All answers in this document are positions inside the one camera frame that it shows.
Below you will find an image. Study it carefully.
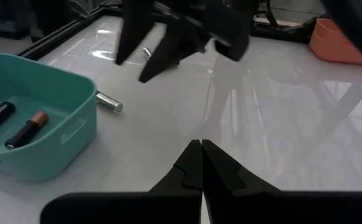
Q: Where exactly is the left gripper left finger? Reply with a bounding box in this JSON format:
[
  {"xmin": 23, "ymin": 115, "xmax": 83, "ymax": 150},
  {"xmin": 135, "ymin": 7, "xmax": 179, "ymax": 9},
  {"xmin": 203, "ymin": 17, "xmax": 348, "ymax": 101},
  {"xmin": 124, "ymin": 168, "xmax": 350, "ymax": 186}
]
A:
[{"xmin": 148, "ymin": 139, "xmax": 204, "ymax": 194}]

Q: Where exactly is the wooden table board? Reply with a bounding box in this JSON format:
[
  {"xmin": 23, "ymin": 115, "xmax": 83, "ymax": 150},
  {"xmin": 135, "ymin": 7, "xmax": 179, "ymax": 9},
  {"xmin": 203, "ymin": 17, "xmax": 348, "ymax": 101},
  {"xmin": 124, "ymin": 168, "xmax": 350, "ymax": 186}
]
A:
[{"xmin": 254, "ymin": 16, "xmax": 302, "ymax": 28}]

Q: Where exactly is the teal plastic bin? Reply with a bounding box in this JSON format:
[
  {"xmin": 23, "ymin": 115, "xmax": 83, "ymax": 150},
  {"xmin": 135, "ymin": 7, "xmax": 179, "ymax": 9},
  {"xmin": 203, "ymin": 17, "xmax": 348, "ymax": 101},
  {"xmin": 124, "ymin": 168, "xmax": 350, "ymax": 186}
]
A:
[{"xmin": 0, "ymin": 53, "xmax": 98, "ymax": 183}]

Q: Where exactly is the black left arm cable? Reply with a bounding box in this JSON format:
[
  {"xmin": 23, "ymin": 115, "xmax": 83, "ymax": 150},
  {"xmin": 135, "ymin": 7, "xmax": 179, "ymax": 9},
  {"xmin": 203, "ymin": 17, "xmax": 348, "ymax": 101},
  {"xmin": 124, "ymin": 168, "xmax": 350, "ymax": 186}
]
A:
[{"xmin": 320, "ymin": 0, "xmax": 362, "ymax": 72}]

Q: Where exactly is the orange plastic bin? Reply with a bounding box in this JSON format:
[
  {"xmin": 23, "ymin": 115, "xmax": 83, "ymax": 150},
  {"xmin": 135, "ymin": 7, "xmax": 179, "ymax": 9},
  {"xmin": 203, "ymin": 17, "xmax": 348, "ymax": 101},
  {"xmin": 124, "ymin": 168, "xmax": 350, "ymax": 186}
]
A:
[{"xmin": 308, "ymin": 17, "xmax": 362, "ymax": 66}]

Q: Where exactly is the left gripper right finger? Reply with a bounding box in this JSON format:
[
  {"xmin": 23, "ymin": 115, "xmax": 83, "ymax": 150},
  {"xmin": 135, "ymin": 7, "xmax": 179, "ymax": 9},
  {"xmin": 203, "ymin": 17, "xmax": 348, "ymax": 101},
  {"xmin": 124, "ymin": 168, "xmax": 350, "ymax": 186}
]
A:
[{"xmin": 201, "ymin": 139, "xmax": 282, "ymax": 194}]

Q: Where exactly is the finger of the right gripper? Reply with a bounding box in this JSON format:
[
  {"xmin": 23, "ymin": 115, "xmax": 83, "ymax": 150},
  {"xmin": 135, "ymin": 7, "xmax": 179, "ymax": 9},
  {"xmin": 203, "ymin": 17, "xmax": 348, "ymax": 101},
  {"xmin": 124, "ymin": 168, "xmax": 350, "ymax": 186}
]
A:
[
  {"xmin": 114, "ymin": 0, "xmax": 156, "ymax": 67},
  {"xmin": 138, "ymin": 18, "xmax": 207, "ymax": 84}
]

